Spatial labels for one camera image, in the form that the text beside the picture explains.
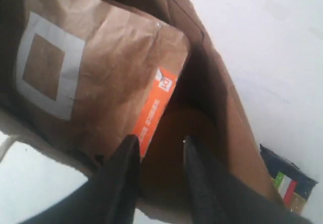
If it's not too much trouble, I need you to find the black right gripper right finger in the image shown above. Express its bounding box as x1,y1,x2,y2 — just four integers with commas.
183,136,310,223

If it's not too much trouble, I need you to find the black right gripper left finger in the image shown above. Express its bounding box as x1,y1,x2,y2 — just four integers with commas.
24,135,140,223

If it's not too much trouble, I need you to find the spaghetti packet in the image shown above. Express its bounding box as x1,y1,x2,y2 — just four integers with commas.
260,145,318,214

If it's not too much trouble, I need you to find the brown coffee pouch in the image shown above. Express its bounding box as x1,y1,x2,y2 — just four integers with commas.
15,0,190,157

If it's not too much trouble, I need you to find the brown paper bag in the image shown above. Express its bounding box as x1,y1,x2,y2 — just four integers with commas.
1,0,283,206

